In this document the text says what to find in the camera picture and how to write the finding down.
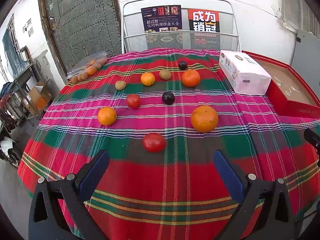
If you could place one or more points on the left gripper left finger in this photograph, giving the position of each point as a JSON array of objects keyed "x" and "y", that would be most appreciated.
[{"x": 46, "y": 219}]

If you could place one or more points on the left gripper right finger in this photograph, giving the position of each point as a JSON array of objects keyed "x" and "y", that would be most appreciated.
[{"x": 275, "y": 220}]

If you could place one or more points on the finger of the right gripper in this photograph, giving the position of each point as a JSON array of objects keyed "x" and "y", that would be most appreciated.
[{"x": 312, "y": 138}]

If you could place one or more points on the large orange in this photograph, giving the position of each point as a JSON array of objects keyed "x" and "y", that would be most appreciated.
[{"x": 204, "y": 119}]

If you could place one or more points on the red tomato front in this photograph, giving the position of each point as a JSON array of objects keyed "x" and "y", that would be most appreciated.
[{"x": 154, "y": 142}]

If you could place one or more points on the red tomato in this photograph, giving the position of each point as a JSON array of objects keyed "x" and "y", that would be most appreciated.
[
  {"x": 133, "y": 101},
  {"x": 154, "y": 142}
]

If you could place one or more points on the mandarin orange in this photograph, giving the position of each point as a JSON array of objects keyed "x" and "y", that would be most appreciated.
[{"x": 190, "y": 78}]

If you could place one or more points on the dark plum back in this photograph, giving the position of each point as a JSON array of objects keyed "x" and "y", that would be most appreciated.
[{"x": 182, "y": 65}]

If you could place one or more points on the dark plum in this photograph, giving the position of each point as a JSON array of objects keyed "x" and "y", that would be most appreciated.
[
  {"x": 168, "y": 98},
  {"x": 182, "y": 65}
]

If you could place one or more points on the kiwi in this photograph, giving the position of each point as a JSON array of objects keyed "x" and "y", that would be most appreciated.
[
  {"x": 165, "y": 74},
  {"x": 120, "y": 85}
]

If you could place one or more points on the small orange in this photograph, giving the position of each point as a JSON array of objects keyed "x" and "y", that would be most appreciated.
[{"x": 147, "y": 79}]

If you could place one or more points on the grey cabinet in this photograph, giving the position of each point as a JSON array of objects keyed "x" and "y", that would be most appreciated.
[{"x": 306, "y": 59}]

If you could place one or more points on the red cardboard tray box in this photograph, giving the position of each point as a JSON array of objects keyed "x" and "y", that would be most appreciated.
[{"x": 288, "y": 93}]

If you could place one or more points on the white pink tissue pack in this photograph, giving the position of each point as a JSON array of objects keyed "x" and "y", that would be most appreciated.
[{"x": 245, "y": 75}]

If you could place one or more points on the cardboard box on shelf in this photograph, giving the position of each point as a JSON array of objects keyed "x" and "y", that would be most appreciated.
[{"x": 38, "y": 97}]

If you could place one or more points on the metal shelf cart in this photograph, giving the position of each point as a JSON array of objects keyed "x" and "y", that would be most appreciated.
[{"x": 20, "y": 82}]

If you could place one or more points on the clear plastic fruit container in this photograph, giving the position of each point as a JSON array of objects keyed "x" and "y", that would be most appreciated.
[{"x": 84, "y": 63}]

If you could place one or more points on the plaid red tablecloth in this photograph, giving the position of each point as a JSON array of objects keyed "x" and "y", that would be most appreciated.
[{"x": 161, "y": 114}]

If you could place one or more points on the red black book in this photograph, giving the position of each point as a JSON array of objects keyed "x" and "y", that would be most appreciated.
[{"x": 204, "y": 20}]

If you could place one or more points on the dark blue cookbook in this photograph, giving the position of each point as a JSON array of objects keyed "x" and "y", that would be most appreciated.
[{"x": 162, "y": 18}]

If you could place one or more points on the white metal mesh rack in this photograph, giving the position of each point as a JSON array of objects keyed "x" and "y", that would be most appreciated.
[{"x": 134, "y": 38}]

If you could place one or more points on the studded metal door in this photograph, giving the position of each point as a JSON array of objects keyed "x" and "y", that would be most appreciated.
[{"x": 75, "y": 29}]

